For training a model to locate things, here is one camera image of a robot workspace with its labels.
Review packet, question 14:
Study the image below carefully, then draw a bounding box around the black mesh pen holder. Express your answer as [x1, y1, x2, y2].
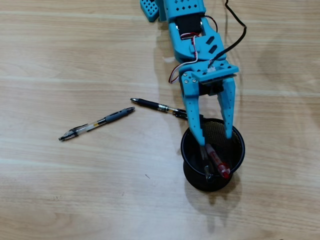
[180, 117, 246, 193]

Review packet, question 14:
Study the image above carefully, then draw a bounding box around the white and red servo cable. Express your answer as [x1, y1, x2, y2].
[167, 14, 218, 85]

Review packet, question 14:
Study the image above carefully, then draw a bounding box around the teal robot base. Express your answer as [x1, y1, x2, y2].
[139, 0, 172, 24]

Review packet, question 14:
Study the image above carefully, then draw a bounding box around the red gel pen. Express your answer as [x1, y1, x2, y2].
[204, 143, 231, 180]

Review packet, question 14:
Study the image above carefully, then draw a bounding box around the clear pen with black cap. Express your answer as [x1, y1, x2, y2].
[199, 144, 216, 183]

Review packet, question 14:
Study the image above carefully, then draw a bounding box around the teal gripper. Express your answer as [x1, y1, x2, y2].
[178, 58, 238, 146]

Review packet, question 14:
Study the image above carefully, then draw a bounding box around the black camera cable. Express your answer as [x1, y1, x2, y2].
[207, 0, 248, 71]

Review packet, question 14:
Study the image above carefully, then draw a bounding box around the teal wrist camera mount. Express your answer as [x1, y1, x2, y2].
[193, 65, 240, 98]

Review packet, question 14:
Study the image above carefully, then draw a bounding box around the clear pen with grey grip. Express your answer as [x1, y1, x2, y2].
[58, 106, 136, 142]

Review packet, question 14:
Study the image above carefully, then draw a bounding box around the black pen with silver tip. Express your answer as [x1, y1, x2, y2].
[129, 97, 205, 121]

